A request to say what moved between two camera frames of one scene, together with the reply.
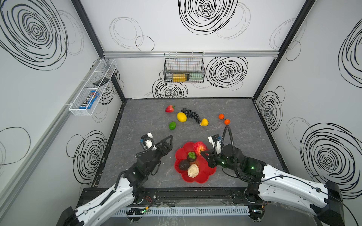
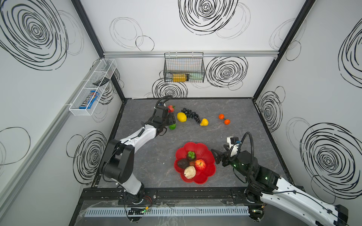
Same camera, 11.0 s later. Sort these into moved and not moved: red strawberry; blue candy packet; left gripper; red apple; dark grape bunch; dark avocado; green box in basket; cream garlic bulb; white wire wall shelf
Moved: red apple; cream garlic bulb; left gripper
Not moved: dark avocado; white wire wall shelf; dark grape bunch; blue candy packet; green box in basket; red strawberry
